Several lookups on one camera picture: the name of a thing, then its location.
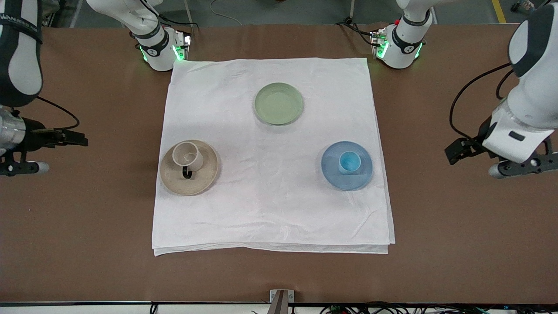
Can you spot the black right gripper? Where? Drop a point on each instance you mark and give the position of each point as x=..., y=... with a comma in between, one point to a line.
x=36, y=136

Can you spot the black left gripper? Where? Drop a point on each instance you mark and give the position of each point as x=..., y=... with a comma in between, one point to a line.
x=474, y=143

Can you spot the light blue cup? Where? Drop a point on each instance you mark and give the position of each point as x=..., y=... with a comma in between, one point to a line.
x=349, y=162

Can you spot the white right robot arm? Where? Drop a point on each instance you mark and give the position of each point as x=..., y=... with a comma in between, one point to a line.
x=22, y=56

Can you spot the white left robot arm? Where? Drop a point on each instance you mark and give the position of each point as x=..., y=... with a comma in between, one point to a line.
x=534, y=100

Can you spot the blue round plate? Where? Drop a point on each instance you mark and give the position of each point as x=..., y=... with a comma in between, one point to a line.
x=331, y=168

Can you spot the beige gray round plate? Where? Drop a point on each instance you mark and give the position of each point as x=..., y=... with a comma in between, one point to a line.
x=205, y=179

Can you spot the green round plate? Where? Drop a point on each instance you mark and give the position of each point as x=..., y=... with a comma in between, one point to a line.
x=278, y=103

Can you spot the white folded cloth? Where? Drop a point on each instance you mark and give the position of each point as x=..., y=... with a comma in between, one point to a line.
x=270, y=209

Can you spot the grey metal camera mount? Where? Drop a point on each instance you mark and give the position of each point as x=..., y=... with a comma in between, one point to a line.
x=281, y=301

